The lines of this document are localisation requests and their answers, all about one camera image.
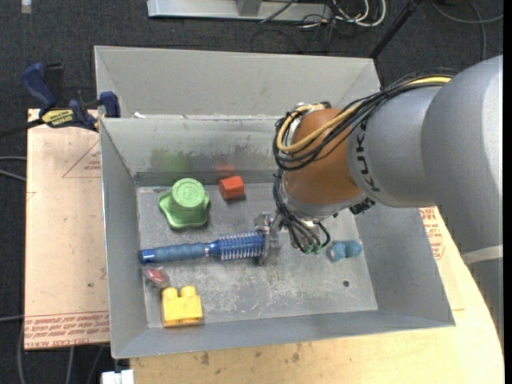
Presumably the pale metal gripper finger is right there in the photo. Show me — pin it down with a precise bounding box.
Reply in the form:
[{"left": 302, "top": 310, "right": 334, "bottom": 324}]
[
  {"left": 258, "top": 238, "right": 283, "bottom": 266},
  {"left": 253, "top": 211, "right": 278, "bottom": 236}
]

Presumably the blue hair brush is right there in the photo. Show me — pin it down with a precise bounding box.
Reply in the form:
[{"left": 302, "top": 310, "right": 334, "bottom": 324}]
[{"left": 139, "top": 230, "right": 268, "bottom": 265}]

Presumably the grey metal bin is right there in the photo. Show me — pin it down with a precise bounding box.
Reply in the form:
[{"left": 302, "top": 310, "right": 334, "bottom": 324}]
[{"left": 94, "top": 45, "right": 457, "bottom": 360}]

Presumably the blue-grey soft toy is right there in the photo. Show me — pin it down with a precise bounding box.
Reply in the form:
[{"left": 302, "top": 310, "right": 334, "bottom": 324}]
[{"left": 325, "top": 239, "right": 364, "bottom": 263}]

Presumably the red-orange small block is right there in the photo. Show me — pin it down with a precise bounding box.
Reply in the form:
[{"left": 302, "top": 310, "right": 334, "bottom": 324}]
[{"left": 218, "top": 174, "right": 246, "bottom": 201}]

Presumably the green plastic cup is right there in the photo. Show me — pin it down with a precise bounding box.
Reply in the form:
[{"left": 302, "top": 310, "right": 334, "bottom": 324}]
[{"left": 157, "top": 177, "right": 212, "bottom": 232}]

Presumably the yellow toy brick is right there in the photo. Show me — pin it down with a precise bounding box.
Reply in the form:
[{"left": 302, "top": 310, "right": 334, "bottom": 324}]
[{"left": 160, "top": 285, "right": 205, "bottom": 329}]

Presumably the small red wrapped item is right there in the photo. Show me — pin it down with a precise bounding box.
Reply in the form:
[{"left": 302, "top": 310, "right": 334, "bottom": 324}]
[{"left": 141, "top": 266, "right": 170, "bottom": 288}]

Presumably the brown cardboard board, red print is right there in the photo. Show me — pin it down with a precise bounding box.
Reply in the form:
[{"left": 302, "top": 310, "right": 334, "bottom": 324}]
[{"left": 23, "top": 108, "right": 467, "bottom": 351}]

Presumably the black cylinder on white bracket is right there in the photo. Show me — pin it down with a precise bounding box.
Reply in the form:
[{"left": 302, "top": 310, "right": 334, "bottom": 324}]
[{"left": 348, "top": 197, "right": 378, "bottom": 216}]

